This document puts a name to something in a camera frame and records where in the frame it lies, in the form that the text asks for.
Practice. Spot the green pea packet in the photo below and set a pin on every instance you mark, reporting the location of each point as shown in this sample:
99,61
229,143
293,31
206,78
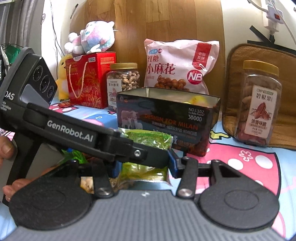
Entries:
137,172

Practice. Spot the peppa pig bed sheet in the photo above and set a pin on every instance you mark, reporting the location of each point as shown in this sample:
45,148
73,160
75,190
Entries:
273,168

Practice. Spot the green snack packet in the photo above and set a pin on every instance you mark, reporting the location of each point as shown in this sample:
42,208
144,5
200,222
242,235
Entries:
71,154

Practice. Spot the person's left hand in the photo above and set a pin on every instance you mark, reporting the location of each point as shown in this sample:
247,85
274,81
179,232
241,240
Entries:
45,160

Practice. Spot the white power strip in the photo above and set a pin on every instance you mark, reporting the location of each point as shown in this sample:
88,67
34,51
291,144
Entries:
272,18

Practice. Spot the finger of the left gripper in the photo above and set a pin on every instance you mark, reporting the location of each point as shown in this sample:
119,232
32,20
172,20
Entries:
142,154

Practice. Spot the brown seat cushion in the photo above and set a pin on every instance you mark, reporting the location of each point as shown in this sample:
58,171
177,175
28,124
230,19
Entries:
284,128

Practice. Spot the small red envelope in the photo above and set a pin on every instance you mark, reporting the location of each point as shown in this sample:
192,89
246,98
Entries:
65,104

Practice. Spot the pink blue plush toy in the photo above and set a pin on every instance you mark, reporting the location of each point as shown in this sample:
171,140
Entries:
98,36

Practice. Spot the pecan jar gold lid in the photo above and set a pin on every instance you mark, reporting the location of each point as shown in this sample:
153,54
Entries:
259,103

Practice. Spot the red gift bag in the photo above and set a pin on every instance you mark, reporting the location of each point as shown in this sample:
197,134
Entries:
86,77

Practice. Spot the wooden headboard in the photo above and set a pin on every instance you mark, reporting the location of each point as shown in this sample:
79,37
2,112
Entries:
165,21

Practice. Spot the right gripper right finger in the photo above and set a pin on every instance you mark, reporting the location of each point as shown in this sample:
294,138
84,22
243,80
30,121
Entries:
185,168

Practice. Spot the dark metal tin box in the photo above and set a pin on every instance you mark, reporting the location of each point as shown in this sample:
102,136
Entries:
187,116

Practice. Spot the cashew jar gold lid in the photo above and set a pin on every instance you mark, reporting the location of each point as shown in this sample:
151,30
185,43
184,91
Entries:
121,77

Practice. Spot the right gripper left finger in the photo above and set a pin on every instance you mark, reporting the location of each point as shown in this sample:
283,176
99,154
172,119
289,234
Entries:
101,183

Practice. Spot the yellow duck plush toy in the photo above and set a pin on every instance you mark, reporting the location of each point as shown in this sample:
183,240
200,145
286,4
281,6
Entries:
62,84

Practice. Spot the pink fried dough snack bag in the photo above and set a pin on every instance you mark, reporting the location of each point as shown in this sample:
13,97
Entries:
181,64

